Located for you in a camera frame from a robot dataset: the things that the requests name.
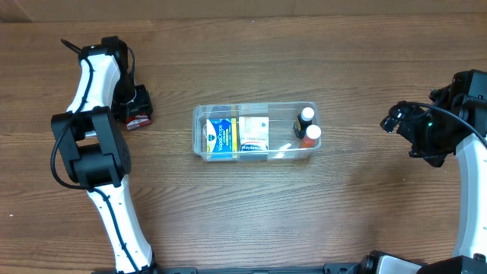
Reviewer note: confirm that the clear plastic container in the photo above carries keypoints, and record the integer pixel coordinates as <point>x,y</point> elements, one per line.
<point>283,143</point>

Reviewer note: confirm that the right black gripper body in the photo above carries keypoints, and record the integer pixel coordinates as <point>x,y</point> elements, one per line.
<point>431,137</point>

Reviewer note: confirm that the blue yellow VapoDrops box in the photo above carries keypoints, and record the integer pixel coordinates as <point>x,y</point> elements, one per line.
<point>221,135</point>

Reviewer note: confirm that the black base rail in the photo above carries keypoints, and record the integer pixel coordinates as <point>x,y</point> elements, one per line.
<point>328,268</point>

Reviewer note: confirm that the orange bottle white cap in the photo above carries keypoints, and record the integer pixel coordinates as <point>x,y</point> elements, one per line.
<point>312,134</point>

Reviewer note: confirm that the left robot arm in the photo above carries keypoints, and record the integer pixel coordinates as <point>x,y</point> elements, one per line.
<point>90,152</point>

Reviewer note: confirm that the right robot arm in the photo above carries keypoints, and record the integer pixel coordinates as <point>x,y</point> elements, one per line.
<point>464,100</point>

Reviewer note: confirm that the white and navy box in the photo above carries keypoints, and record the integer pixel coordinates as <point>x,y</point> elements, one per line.
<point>254,133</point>

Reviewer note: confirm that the red cardboard box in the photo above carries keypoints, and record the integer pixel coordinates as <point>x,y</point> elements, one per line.
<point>134,122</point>

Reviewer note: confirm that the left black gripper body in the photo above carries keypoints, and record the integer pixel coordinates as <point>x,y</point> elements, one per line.
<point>128,95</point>

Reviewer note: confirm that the dark bottle white cap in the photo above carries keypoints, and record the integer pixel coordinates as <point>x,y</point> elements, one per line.
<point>303,120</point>

